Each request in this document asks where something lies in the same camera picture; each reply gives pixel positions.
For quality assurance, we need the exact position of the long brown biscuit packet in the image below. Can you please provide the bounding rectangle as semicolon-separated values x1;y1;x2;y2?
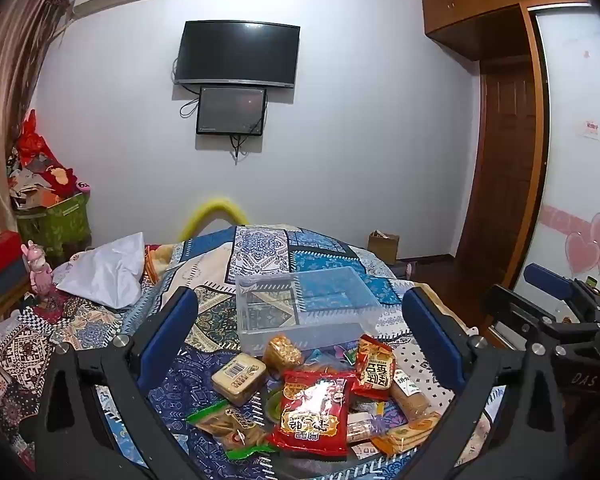
389;367;431;418

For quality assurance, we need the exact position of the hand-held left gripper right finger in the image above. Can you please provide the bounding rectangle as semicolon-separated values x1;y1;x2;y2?
397;287;581;480

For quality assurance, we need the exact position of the brown wooden door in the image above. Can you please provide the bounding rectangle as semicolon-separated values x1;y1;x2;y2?
457;57;540;261

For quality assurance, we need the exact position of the pile of red plush toys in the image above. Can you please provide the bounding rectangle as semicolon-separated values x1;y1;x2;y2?
9;110;92;208

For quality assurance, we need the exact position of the brown striped curtain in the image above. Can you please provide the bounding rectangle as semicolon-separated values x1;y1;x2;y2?
0;0;77;241

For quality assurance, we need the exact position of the yellow foam hoop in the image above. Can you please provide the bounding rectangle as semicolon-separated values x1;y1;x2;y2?
180;199;248;241

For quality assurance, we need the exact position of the red box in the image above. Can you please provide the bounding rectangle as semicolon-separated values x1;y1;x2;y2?
0;231;23;283

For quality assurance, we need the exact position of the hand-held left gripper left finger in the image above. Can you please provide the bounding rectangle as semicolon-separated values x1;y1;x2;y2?
32;287;201;480

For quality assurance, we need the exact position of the clear plastic container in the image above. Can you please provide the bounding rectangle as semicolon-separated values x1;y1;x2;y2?
236;266;381;356

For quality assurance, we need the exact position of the large red snack packet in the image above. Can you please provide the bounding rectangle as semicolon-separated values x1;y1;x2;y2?
267;370;356;457

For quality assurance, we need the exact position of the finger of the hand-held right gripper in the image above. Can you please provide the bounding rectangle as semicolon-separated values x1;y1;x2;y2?
482;284;600;350
524;262;600;313

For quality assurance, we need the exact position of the small red snack packet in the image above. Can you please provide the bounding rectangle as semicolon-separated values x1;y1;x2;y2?
352;334;397;401

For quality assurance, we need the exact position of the small cardboard box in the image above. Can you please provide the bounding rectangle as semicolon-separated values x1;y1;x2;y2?
367;230;401;265

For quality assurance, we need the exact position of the pink doll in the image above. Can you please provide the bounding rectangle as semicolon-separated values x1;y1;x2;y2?
22;241;56;295

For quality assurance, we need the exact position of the green jelly cup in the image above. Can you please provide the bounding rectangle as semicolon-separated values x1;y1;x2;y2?
266;387;287;423

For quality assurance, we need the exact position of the green storage box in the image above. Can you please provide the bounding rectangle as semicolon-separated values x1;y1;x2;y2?
15;192;92;256

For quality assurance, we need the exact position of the small purple snack packet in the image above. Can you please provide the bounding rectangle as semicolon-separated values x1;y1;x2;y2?
347;412;391;443

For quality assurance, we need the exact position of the green-edged snack packet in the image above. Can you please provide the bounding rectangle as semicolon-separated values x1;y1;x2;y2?
186;402;276;461

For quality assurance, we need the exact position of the beige pastry packet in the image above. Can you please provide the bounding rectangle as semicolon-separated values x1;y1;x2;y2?
211;352;268;406

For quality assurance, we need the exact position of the orange cracker packet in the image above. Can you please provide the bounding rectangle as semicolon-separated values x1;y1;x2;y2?
370;412;441;456

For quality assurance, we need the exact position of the wardrobe with pink hearts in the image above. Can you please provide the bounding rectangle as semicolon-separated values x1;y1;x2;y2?
422;0;600;303

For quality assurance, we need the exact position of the blue patchwork blanket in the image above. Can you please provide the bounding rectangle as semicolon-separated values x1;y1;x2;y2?
0;224;531;480

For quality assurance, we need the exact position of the brown cake packet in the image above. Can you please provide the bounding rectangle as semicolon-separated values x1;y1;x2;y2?
262;335;306;373

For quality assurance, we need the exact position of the large black wall television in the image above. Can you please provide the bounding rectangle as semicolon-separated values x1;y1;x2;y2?
174;20;301;90

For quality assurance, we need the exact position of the small black wall monitor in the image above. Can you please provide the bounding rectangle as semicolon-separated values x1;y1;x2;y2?
196;86;268;137

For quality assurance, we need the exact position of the blue purple snack packet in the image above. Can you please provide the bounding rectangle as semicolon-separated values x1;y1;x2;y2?
305;347;361;373

